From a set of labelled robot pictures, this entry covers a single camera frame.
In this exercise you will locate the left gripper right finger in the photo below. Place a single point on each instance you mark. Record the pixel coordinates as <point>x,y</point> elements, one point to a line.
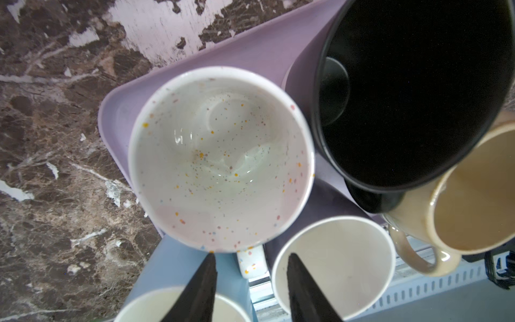
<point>307,301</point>

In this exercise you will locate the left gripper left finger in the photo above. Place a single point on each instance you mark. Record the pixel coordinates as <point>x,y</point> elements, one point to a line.
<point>196,302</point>

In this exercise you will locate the white speckled mug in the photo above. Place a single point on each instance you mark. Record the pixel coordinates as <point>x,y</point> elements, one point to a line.
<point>222,160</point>

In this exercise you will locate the black mug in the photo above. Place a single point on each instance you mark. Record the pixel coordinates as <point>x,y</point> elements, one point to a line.
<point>422,83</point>

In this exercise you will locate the beige yellow mug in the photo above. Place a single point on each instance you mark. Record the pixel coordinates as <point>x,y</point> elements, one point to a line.
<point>468,210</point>

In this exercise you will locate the lavender rectangular tray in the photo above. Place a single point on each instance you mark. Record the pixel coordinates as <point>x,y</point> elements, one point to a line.
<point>268,50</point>

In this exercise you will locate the white mug blue handle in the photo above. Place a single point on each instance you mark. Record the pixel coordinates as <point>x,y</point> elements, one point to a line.
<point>154,305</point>

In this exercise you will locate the white mug grey handle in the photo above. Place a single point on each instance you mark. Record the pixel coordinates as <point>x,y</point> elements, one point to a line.
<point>352,259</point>

